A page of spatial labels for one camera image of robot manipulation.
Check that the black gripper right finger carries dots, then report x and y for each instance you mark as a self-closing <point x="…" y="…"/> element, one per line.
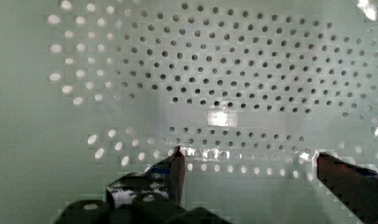
<point x="354" y="186"/>

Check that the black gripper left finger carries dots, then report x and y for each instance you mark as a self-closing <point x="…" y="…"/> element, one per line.
<point x="172" y="171"/>

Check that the mint green plastic strainer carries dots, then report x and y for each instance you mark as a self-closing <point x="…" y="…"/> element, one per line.
<point x="252" y="91"/>

